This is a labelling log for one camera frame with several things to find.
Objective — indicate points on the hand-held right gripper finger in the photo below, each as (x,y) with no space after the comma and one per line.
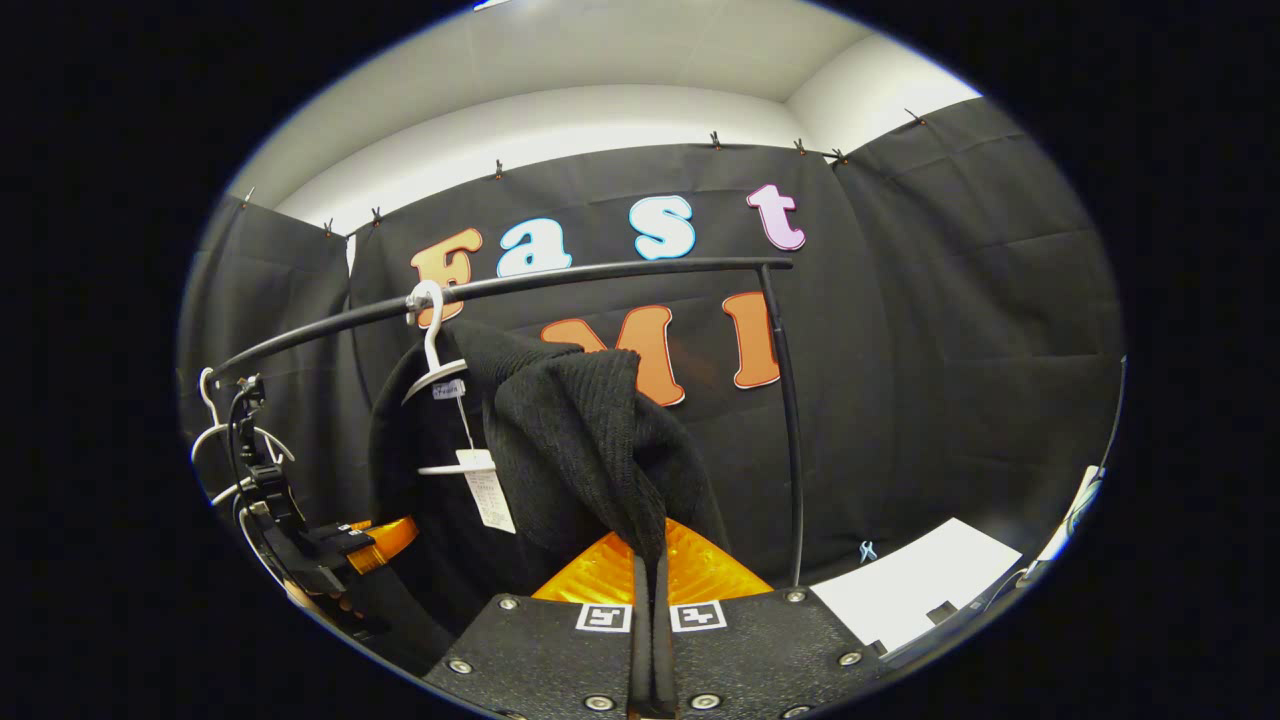
(642,650)
(664,650)

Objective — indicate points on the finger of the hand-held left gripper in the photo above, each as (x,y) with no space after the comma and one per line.
(340,540)

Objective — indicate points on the black knit sweater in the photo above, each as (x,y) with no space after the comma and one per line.
(580,440)

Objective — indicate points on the white plastic clothes hanger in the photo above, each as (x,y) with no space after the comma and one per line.
(209,405)
(432,350)

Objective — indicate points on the white paper hang tag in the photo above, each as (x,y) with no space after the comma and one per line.
(490,500)

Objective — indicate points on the small light blue clip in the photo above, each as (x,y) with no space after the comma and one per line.
(868,551)

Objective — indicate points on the white flat sheet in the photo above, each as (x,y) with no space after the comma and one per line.
(920,580)

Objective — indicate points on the black backdrop cloth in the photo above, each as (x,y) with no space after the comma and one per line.
(950,350)

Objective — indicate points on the white patterned board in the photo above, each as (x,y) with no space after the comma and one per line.
(1075,515)

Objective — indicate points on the row of backdrop clips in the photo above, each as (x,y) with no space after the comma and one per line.
(716,139)

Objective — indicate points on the black clothes rail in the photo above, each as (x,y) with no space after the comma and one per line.
(700,265)

